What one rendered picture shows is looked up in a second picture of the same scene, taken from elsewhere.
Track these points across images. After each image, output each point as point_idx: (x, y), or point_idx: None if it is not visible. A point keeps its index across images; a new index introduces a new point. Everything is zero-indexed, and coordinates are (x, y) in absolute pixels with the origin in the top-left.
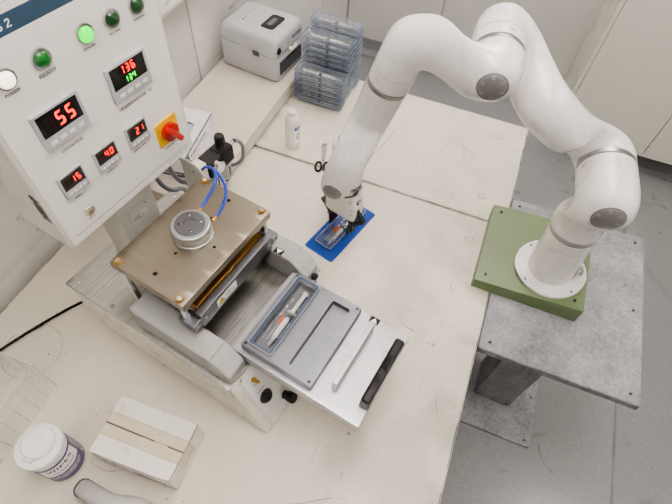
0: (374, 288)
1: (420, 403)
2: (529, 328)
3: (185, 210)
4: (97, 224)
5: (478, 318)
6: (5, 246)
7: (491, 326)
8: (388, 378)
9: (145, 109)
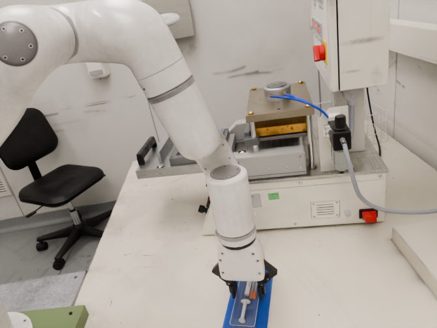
0: (186, 266)
1: (131, 225)
2: (33, 304)
3: (287, 85)
4: (317, 65)
5: (84, 289)
6: (436, 130)
7: (71, 289)
8: (155, 225)
9: (322, 20)
